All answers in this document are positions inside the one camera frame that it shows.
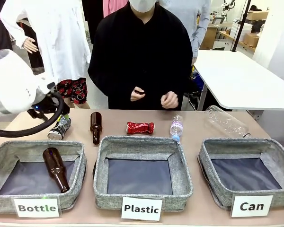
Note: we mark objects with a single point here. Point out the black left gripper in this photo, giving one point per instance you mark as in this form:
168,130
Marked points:
48,105

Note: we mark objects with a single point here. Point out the crushed silver black can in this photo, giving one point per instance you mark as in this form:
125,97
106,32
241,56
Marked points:
59,129

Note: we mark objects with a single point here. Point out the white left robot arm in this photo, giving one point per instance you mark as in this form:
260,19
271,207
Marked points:
11,82

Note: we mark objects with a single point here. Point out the grey basket labelled Bottle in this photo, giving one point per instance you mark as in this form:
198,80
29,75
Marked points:
4,151

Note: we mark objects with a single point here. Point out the crushed red can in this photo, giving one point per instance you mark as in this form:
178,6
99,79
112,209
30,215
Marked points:
140,127

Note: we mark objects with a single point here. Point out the grey basket labelled Plastic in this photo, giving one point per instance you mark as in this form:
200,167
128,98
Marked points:
137,147

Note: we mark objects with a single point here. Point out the grey basket labelled Can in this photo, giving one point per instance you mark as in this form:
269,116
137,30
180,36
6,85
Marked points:
239,147

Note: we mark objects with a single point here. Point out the white Can label card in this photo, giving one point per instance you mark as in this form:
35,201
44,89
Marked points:
251,206

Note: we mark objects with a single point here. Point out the person's right hand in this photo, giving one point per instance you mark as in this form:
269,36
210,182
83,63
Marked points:
136,95

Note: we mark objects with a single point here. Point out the person's left hand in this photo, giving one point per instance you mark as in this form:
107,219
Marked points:
170,100

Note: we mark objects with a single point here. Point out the red floral black skirt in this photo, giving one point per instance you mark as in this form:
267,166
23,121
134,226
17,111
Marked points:
73,89

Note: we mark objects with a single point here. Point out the brown glass bottle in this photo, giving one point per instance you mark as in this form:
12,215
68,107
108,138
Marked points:
95,127
55,168

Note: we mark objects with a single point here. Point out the mannequin hand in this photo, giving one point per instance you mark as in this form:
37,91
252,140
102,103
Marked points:
30,45

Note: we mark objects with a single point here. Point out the white lab coat mannequin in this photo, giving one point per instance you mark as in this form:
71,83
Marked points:
59,35

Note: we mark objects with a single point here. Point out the white Bottle label card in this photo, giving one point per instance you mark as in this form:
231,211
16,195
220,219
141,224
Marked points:
37,207

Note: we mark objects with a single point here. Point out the person in black robe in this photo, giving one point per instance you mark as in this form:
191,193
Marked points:
142,54

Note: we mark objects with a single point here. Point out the small clear plastic bottle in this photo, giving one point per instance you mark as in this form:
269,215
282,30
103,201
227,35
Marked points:
176,127

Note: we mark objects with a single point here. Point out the pink hanging garment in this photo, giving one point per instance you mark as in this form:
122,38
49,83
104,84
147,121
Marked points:
114,7

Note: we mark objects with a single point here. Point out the white Plastic label card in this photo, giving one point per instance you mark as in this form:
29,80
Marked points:
142,209

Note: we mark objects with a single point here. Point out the white face mask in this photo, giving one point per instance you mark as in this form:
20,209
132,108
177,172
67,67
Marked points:
142,4

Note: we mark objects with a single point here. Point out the person in grey shirt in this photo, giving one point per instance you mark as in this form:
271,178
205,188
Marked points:
194,21

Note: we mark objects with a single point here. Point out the large clear plastic bottle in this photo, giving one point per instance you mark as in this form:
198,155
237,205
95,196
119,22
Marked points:
227,124

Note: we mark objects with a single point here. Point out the white side table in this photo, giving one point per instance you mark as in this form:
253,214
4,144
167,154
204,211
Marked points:
236,78

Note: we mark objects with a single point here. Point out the wooden shelf board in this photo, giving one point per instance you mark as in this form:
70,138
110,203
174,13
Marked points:
236,40

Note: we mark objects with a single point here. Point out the black stand pole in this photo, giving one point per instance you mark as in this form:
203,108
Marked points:
242,23

